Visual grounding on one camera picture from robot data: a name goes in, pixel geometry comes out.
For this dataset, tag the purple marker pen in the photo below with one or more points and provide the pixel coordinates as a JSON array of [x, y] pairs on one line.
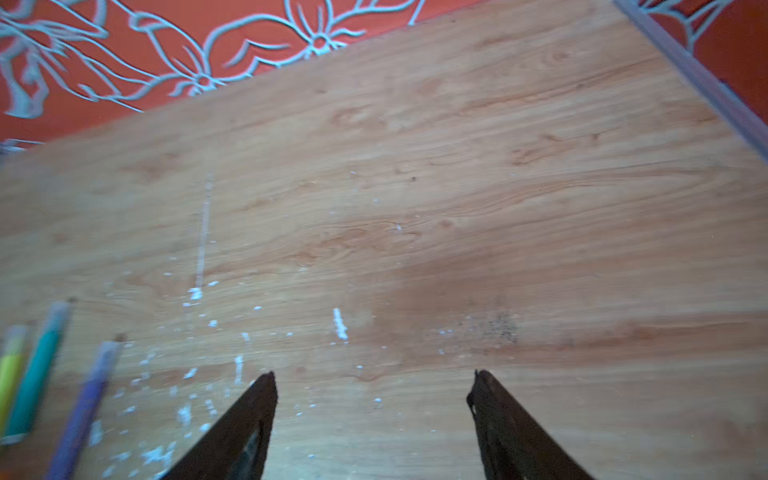
[[76, 432]]

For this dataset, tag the yellow marker pen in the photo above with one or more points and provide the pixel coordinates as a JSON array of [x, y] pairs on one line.
[[12, 355]]

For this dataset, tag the green marker pen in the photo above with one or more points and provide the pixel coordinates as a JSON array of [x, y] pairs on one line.
[[34, 381]]

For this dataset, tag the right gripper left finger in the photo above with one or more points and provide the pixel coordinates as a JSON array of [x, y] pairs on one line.
[[236, 446]]

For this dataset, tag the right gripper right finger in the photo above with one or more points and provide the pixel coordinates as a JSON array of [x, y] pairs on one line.
[[512, 444]]

